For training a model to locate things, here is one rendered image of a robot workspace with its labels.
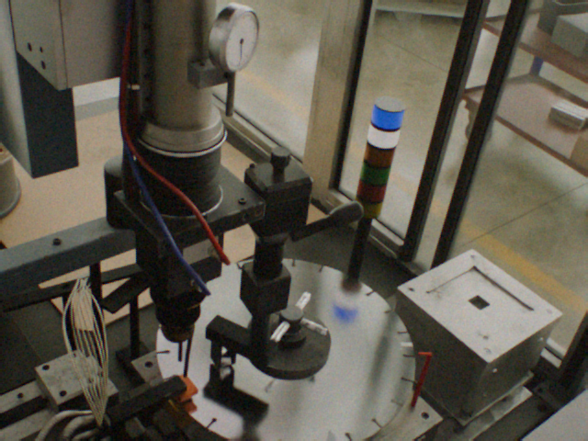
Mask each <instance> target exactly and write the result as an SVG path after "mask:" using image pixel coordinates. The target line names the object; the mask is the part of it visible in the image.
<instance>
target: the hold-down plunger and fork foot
mask: <svg viewBox="0 0 588 441"><path fill-rule="evenodd" d="M271 315H272V314H270V315H267V316H263V317H260V318H257V319H256V318H254V317H252V325H250V329H248V328H246V327H244V326H242V325H240V324H239V323H236V322H233V321H231V320H229V319H227V318H224V317H221V316H220V315H218V314H217V315H216V316H215V317H214V318H213V319H212V320H211V321H210V322H209V324H208V325H207V326H206V336H205V338H206V339H208V340H210V341H211V348H210V359H211V360H212V362H213V364H214V366H215V367H216V369H221V350H222V348H223V347H225V349H227V350H228V352H229V353H230V357H231V361H232V364H233V365H235V364H236V357H237V354H239V355H241V356H242V357H244V358H246V359H248V360H250V361H253V362H255V363H257V364H259V365H261V366H263V367H265V368H267V367H268V365H269V364H270V363H271V361H272V360H273V359H274V358H275V356H276V354H277V351H278V345H279V343H277V342H275V341H273V340H271V339H269V330H270V323H271Z"/></svg>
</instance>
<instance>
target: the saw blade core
mask: <svg viewBox="0 0 588 441"><path fill-rule="evenodd" d="M250 261H254V260H247V261H242V262H238V263H237V265H238V266H239V267H240V268H242V265H243V263H247V262H250ZM292 262H293V259H284V265H285V266H286V267H287V268H288V270H289V271H290V272H291V274H292V280H291V286H290V293H289V299H288V304H294V306H295V304H296V303H297V302H298V300H299V299H300V297H301V296H302V295H303V293H306V292H308V293H310V294H311V298H310V299H309V301H308V302H307V303H306V306H305V307H303V308H302V309H303V310H304V311H308V312H310V313H312V314H313V315H315V316H316V317H318V318H319V319H320V320H321V321H322V322H323V323H324V324H325V325H326V327H327V329H328V332H329V334H331V337H332V347H331V352H329V353H330V355H328V357H327V359H326V361H325V362H324V363H323V364H322V365H321V366H320V367H319V368H317V369H315V370H314V371H312V372H310V373H307V374H302V375H296V376H287V375H280V374H276V373H273V372H270V371H268V370H265V369H264V368H262V367H260V366H258V365H257V364H256V363H255V362H253V361H250V360H248V359H246V358H244V357H242V356H241V355H239V354H237V357H236V364H235V365H233V364H232V363H231V364H230V365H229V366H227V367H221V368H220V369H216V367H215V366H214V364H213V362H212V360H211V359H210V348H211V341H210V340H208V339H206V338H205V336H206V326H207V325H208V324H209V322H210V321H211V320H212V319H213V318H214V317H215V316H216V315H217V314H218V315H220V316H221V317H224V318H227V319H229V320H231V321H233V322H236V323H239V324H240V325H242V326H244V327H246V325H247V323H249V321H250V320H252V317H253V316H252V314H250V313H249V312H248V310H247V309H246V308H245V307H244V305H243V302H242V301H241V300H240V298H239V294H240V283H241V272H242V269H238V266H237V265H236V264H235V263H234V264H231V265H230V266H222V267H221V276H220V277H219V278H216V279H214V280H212V281H210V282H208V283H207V288H208V289H209V291H210V292H211V295H210V296H206V298H205V299H204V300H203V301H202V302H201V316H200V318H198V320H197V321H196V322H195V323H194V324H195V331H194V335H193V338H192V344H191V349H190V357H189V365H188V373H187V375H188V377H189V378H190V380H191V381H192V382H193V383H194V385H195V386H196V387H197V388H198V394H196V395H194V396H192V397H190V398H188V399H192V402H187V401H188V399H187V400H186V401H183V402H181V401H177V402H176V403H177V404H178V405H179V406H181V405H183V404H184V403H186V402H187V404H185V405H183V406H182V408H183V409H184V410H185V411H186V412H187V413H188V414H189V415H190V416H191V417H192V418H193V419H195V420H196V421H197V422H198V424H200V425H201V426H203V427H204V428H207V427H208V426H209V425H210V423H211V422H212V419H216V420H217V421H216V422H213V425H212V426H211V427H210V428H209V430H210V431H211V432H212V433H214V434H216V435H218V436H220V437H222V438H225V439H227V440H229V441H242V439H243V434H247V436H246V437H245V439H244V441H327V438H328V433H329V431H330V430H334V431H336V432H337V433H338V434H339V435H340V436H341V437H342V438H343V439H344V440H345V441H349V439H348V438H347V436H345V434H348V435H349V438H351V440H352V441H363V440H365V439H367V438H368V437H370V436H372V435H374V434H376V433H377V432H379V431H380V430H381V428H384V427H385V426H386V425H387V424H389V423H390V422H391V421H392V419H393V418H394V417H395V415H396V414H397V413H399V412H400V410H401V409H402V407H403V406H404V404H405V403H406V401H407V400H408V396H409V394H410V392H411V389H412V386H413V384H412V382H413V380H414V373H415V357H414V350H413V346H412V345H401V343H400V342H402V343H412V340H411V337H410V335H409V334H407V333H408V331H407V329H406V326H404V324H403V323H402V321H401V319H400V317H399V316H398V315H397V313H396V312H395V311H393V308H392V307H391V306H390V305H389V304H388V303H387V301H385V300H384V299H383V298H382V297H381V296H380V295H379V294H377V293H376V292H375V291H374V292H373V290H372V289H371V288H369V287H368V286H366V285H365V284H363V283H361V282H360V281H358V280H355V279H353V278H352V277H351V276H350V278H349V279H348V276H349V275H347V274H345V273H343V272H341V271H338V270H336V269H333V268H331V267H328V266H323V267H322V272H319V270H320V269H321V266H322V265H318V264H315V263H311V262H306V261H300V260H295V263H294V266H292ZM347 279H348V280H347ZM346 280H347V282H344V281H346ZM371 292H373V293H371ZM369 293H371V294H369ZM367 294H369V296H367ZM389 311H391V312H389ZM384 312H389V313H388V314H386V313H384ZM397 333H399V334H397ZM178 345H179V344H177V343H171V342H169V341H167V340H166V339H165V338H164V336H163V334H162V332H161V324H160V329H159V331H158V335H157V354H158V355H157V359H158V365H159V368H160V371H161V374H162V378H163V380H164V381H166V379H167V380H168V379H170V378H171V377H174V376H175V375H178V374H179V375H181V374H183V373H184V365H185V357H186V350H187V341H185V342H184V343H183V361H182V362H179V361H178ZM166 351H168V353H169V354H168V355H167V354H164V353H166ZM404 356H410V357H404ZM401 379H405V381H403V380H401ZM406 380H407V381H406ZM409 381H410V382H409ZM390 401H394V403H391V402H390ZM395 403H396V404H395ZM397 404H398V405H400V406H398V405H397ZM372 419H374V420H376V421H377V424H374V423H372V421H371V420H372ZM379 426H380V427H381V428H380V427H379Z"/></svg>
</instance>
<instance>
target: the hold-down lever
mask: <svg viewBox="0 0 588 441"><path fill-rule="evenodd" d="M363 216H364V209H363V206H362V205H361V204H360V203H359V202H356V201H351V202H349V203H346V204H344V205H343V206H340V207H338V208H336V209H333V210H331V211H330V212H329V214H328V215H327V216H325V217H322V218H320V219H318V220H315V221H312V222H311V223H310V224H308V225H305V226H302V227H299V228H298V229H296V230H293V231H291V232H290V233H289V235H290V238H291V240H292V241H293V242H294V243H295V242H297V241H300V240H302V239H305V238H308V237H310V236H312V235H314V234H316V233H318V232H322V231H325V230H327V229H329V228H332V227H335V228H342V227H345V226H346V225H349V224H351V223H353V221H358V220H360V219H362V217H363Z"/></svg>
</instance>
